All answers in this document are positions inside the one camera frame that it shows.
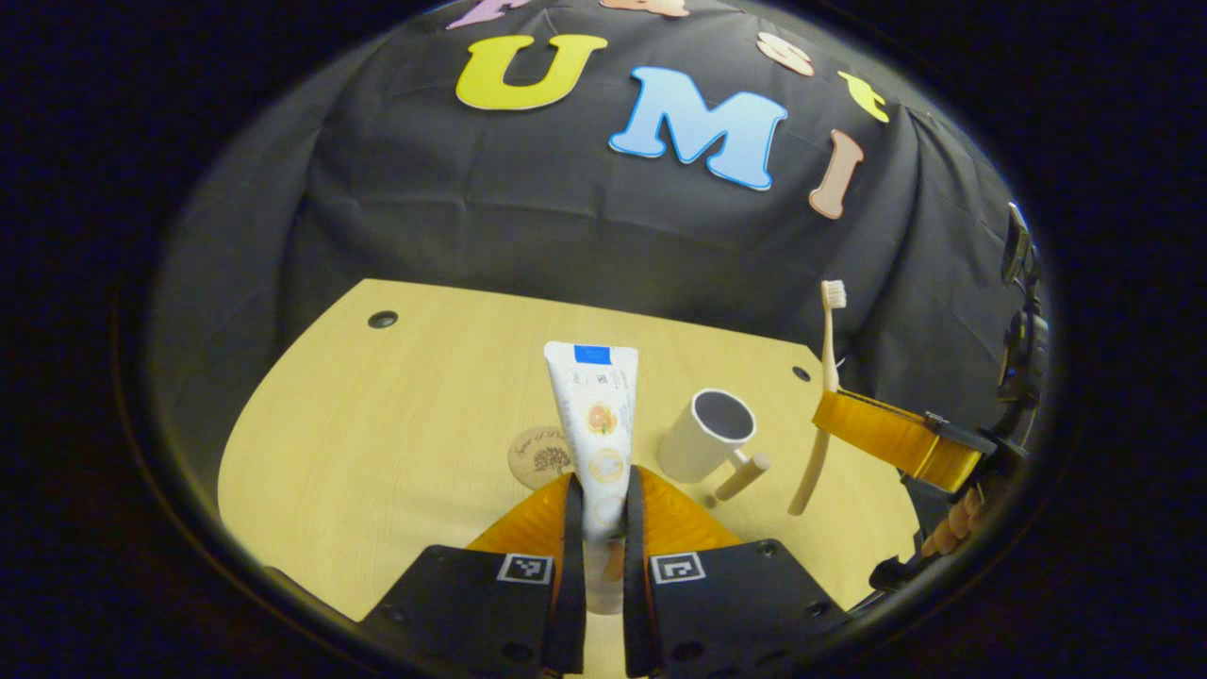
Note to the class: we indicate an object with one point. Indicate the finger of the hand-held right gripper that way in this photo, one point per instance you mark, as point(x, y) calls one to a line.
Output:
point(962, 441)

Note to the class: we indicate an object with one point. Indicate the round brown coaster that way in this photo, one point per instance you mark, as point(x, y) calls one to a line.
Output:
point(533, 457)

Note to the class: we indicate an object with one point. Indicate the black backdrop cloth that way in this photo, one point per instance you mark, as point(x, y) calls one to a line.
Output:
point(471, 207)

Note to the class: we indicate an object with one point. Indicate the beige toothbrush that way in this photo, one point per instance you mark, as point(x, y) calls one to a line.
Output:
point(830, 349)

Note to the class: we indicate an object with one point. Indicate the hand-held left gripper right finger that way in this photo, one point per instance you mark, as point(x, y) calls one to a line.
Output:
point(634, 604)

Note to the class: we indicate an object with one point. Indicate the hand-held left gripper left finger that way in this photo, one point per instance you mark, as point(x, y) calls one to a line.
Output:
point(571, 604)

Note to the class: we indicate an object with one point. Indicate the white toothpaste tube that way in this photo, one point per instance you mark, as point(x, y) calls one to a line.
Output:
point(594, 415)

